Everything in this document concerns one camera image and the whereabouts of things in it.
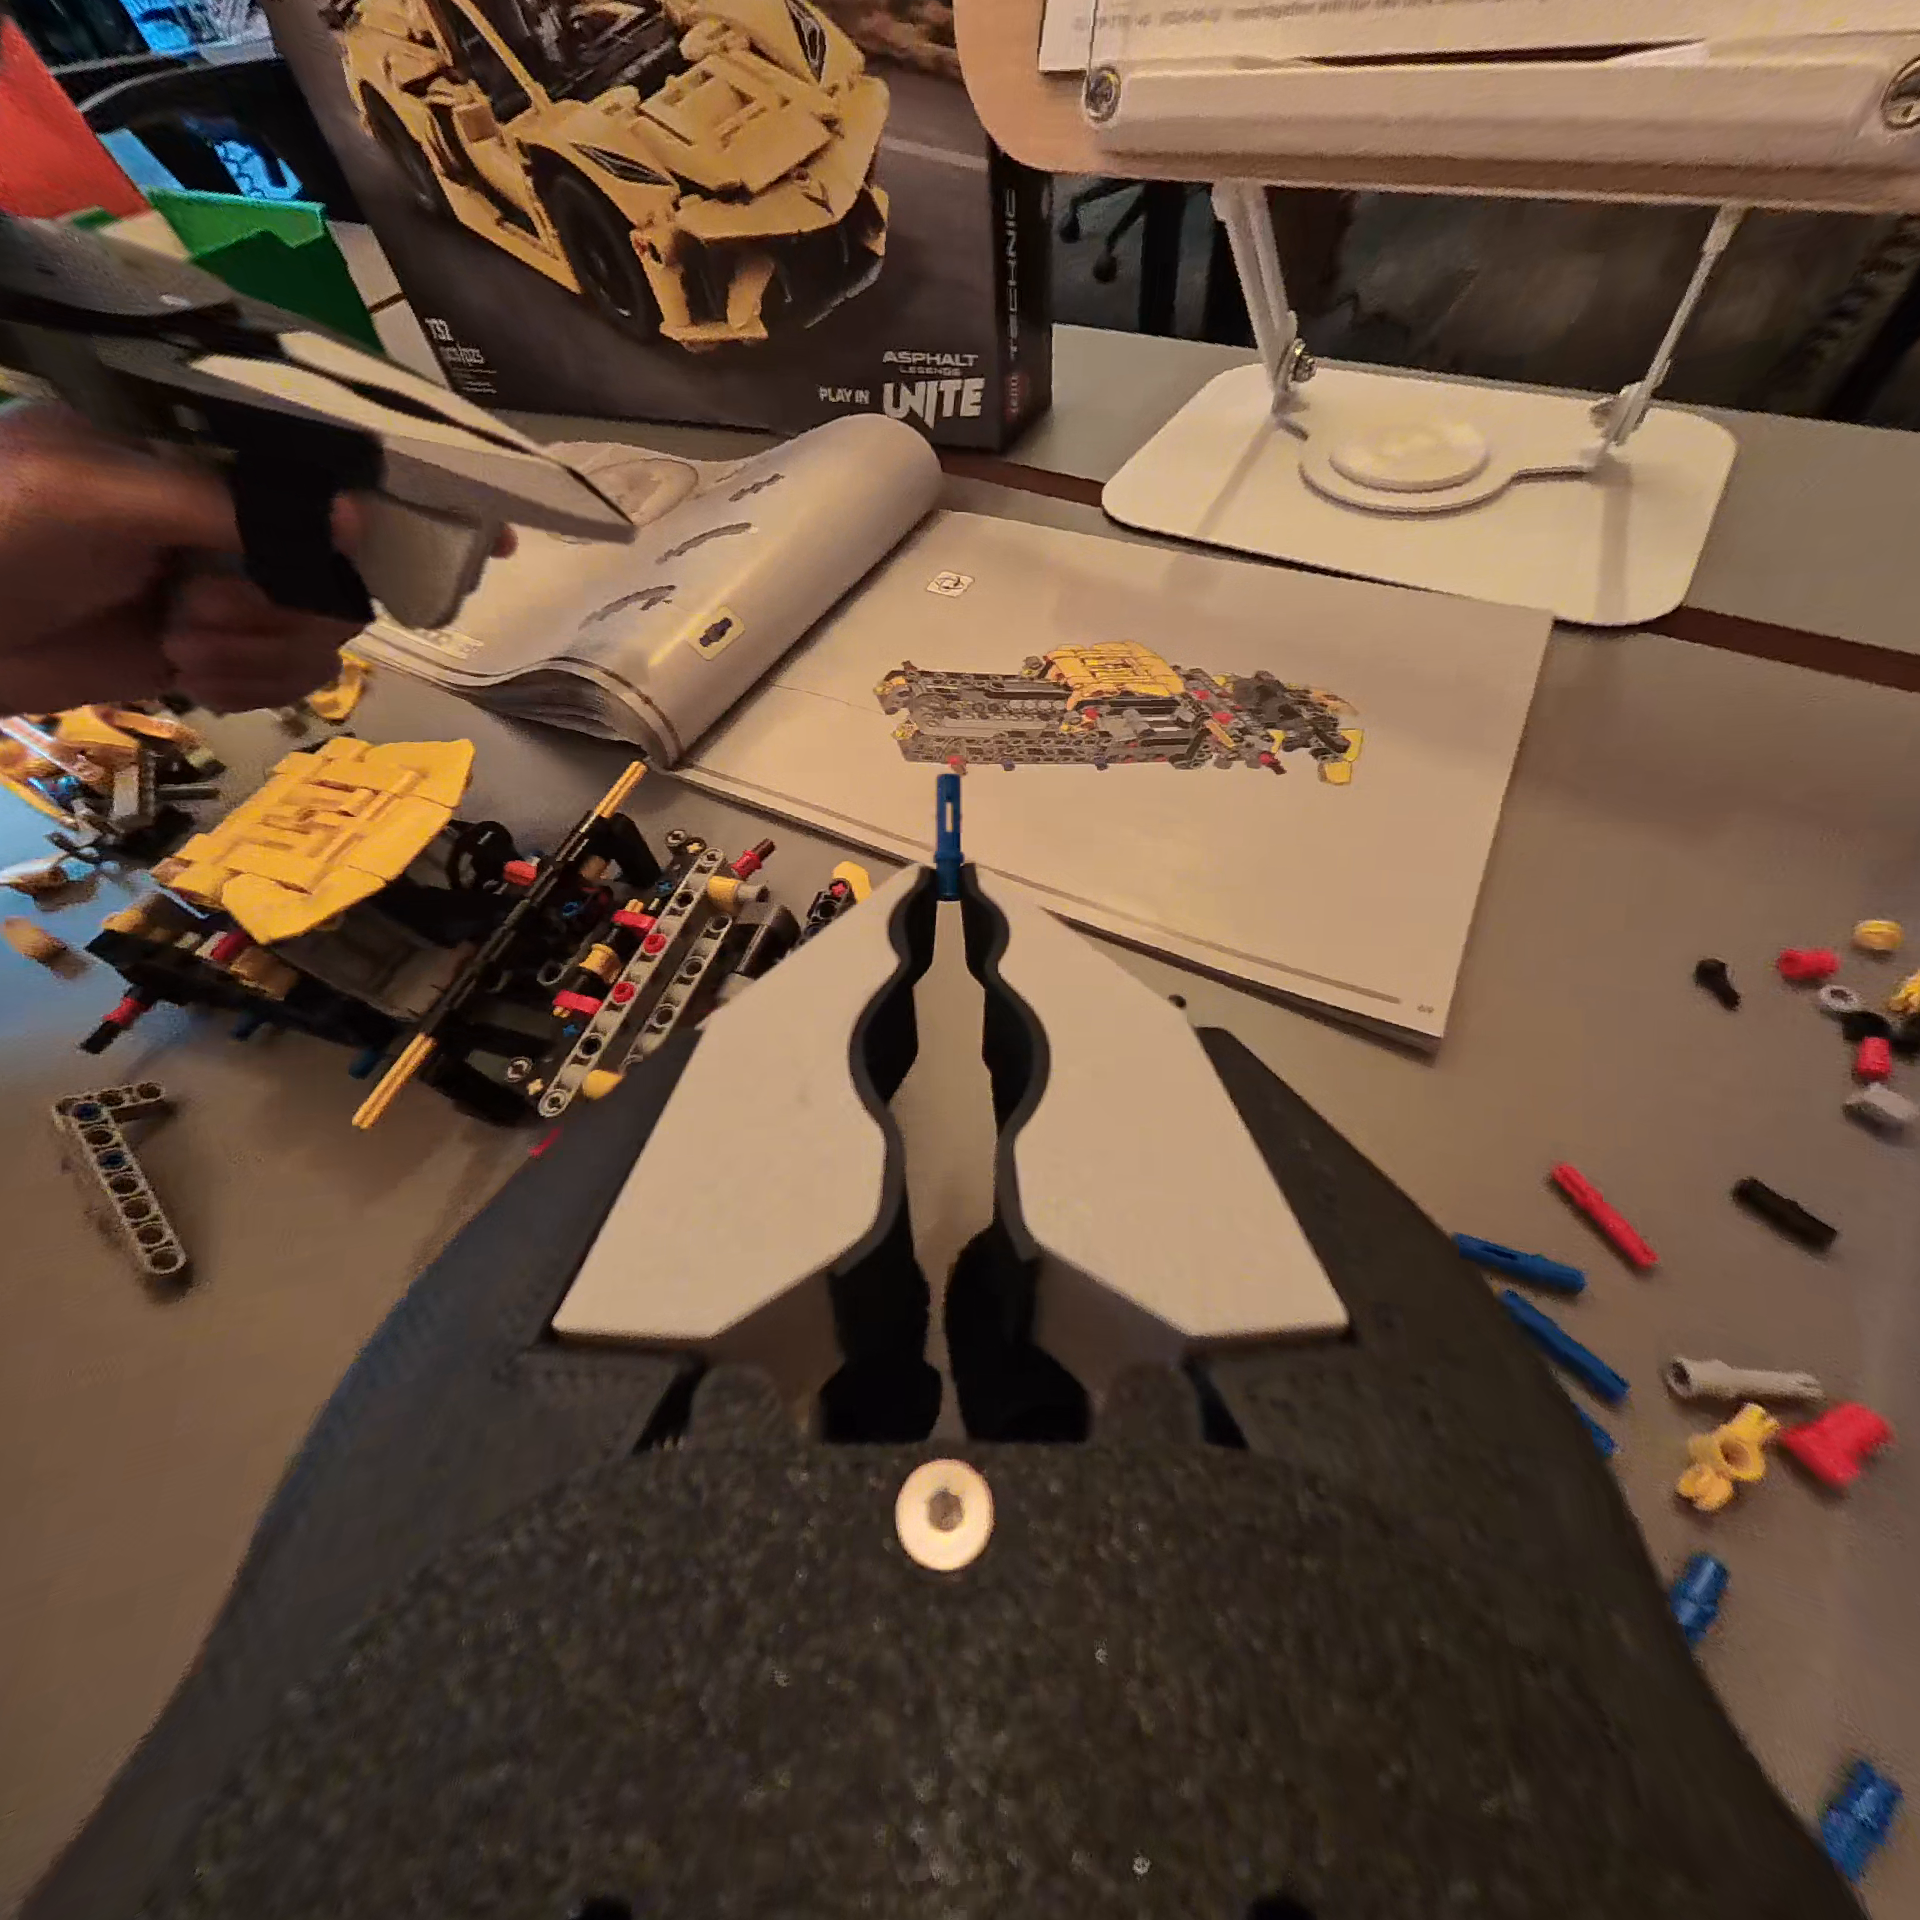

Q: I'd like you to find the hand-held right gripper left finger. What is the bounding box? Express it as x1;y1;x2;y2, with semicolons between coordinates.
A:
553;863;946;1412

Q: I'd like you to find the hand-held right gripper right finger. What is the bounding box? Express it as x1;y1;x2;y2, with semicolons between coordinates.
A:
958;863;1350;1404

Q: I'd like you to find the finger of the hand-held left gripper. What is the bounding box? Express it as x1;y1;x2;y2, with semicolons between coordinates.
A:
275;328;539;456
179;359;642;546

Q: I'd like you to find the partly built yellow toy car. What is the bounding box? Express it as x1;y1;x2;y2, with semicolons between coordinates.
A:
82;730;805;1131

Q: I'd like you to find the grey angled toy beam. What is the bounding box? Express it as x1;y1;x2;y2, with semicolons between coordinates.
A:
47;1079;197;1296

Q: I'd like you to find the grey desk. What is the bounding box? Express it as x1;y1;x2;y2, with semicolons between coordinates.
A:
0;220;1920;1920

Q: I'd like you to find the person's left hand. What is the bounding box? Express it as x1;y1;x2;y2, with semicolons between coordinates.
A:
0;406;383;720

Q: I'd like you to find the green plastic bin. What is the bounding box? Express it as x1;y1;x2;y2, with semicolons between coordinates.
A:
147;187;386;359

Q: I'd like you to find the red plastic bin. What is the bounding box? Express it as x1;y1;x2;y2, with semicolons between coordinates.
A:
0;15;153;227

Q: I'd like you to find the open instruction booklet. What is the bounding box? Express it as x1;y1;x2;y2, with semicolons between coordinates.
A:
342;410;1558;1055

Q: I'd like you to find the toy car box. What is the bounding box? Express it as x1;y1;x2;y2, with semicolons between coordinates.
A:
261;0;1057;456

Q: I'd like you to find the scatter of small colourful toy pieces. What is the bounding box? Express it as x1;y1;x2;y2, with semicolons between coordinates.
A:
1449;914;1920;1888

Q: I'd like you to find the pile of yellow toy panels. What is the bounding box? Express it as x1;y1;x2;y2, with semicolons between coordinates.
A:
0;647;227;963

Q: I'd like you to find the wooden document stand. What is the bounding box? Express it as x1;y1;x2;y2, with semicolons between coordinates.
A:
951;0;1920;628

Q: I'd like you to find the printed instruction sheet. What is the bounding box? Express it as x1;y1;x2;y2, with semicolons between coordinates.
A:
1035;0;1920;76

